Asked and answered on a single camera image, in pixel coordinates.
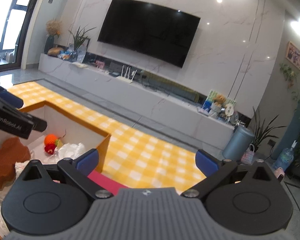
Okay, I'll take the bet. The green plant in vase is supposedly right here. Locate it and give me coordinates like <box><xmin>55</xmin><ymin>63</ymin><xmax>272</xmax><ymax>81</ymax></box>
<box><xmin>68</xmin><ymin>26</ymin><xmax>95</xmax><ymax>62</ymax></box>

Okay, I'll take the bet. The dried flowers dark vase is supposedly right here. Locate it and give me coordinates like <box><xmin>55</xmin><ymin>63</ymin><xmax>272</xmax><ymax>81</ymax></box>
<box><xmin>44</xmin><ymin>19</ymin><xmax>62</xmax><ymax>54</ymax></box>

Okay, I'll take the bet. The grey blue trash bin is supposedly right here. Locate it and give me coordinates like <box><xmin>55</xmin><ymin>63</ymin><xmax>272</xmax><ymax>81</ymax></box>
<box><xmin>222</xmin><ymin>125</ymin><xmax>255</xmax><ymax>161</ymax></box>

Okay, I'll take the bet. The pink white crochet item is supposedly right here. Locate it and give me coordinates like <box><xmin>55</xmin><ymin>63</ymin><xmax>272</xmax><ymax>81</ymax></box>
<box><xmin>14</xmin><ymin>160</ymin><xmax>29</xmax><ymax>179</ymax></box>

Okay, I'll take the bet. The white wifi router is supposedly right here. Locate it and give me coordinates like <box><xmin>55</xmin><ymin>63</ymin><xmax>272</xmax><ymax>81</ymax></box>
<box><xmin>116</xmin><ymin>65</ymin><xmax>137</xmax><ymax>84</ymax></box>

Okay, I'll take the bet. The pink small heater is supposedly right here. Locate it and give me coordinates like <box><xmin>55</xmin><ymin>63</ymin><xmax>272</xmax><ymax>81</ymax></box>
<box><xmin>274</xmin><ymin>167</ymin><xmax>285</xmax><ymax>182</ymax></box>

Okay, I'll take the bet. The black wall television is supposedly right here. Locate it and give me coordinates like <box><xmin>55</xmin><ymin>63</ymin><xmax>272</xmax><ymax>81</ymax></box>
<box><xmin>98</xmin><ymin>0</ymin><xmax>200</xmax><ymax>68</ymax></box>

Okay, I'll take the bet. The white crinkled plastic bag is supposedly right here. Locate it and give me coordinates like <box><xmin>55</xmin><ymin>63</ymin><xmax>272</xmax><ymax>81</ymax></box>
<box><xmin>44</xmin><ymin>143</ymin><xmax>86</xmax><ymax>164</ymax></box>

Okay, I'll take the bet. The yellow white checkered blanket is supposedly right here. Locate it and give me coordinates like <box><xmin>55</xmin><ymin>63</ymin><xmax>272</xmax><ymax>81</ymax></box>
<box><xmin>9</xmin><ymin>82</ymin><xmax>206</xmax><ymax>193</ymax></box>

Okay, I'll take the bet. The orange red knitted toy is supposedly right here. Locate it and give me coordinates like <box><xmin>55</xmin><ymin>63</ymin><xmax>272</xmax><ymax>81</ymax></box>
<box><xmin>44</xmin><ymin>134</ymin><xmax>63</xmax><ymax>155</ymax></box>

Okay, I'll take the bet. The brown felt shaped piece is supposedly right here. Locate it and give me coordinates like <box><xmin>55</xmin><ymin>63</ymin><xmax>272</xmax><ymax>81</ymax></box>
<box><xmin>0</xmin><ymin>137</ymin><xmax>31</xmax><ymax>191</ymax></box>

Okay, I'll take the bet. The orange cardboard storage box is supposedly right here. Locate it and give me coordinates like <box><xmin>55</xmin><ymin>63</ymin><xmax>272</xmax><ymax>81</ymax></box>
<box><xmin>0</xmin><ymin>101</ymin><xmax>111</xmax><ymax>239</ymax></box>

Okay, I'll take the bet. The marble tv console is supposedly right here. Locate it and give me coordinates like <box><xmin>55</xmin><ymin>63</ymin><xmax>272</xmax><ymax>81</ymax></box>
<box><xmin>39</xmin><ymin>54</ymin><xmax>234</xmax><ymax>150</ymax></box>

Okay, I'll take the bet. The red box lid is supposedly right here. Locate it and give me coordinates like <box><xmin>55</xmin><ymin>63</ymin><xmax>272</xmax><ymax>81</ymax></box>
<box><xmin>88</xmin><ymin>171</ymin><xmax>128</xmax><ymax>196</ymax></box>

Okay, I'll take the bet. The teddy bear on console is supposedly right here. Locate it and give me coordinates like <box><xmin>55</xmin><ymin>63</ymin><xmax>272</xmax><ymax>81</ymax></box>
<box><xmin>213</xmin><ymin>94</ymin><xmax>227</xmax><ymax>107</ymax></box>

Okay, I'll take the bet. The pink woven handbag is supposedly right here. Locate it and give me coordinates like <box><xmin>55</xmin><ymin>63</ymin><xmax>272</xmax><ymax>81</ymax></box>
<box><xmin>241</xmin><ymin>144</ymin><xmax>255</xmax><ymax>165</ymax></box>

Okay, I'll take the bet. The green potted plant by bin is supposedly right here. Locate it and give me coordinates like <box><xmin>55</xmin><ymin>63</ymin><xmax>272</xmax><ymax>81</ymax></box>
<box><xmin>252</xmin><ymin>107</ymin><xmax>285</xmax><ymax>152</ymax></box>

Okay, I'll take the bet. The framed wall picture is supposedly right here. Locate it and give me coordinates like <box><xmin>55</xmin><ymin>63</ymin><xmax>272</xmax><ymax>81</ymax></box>
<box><xmin>286</xmin><ymin>41</ymin><xmax>300</xmax><ymax>71</ymax></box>

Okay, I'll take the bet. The blue water jug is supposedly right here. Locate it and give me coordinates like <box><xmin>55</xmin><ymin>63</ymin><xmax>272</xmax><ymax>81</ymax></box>
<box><xmin>273</xmin><ymin>140</ymin><xmax>297</xmax><ymax>171</ymax></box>

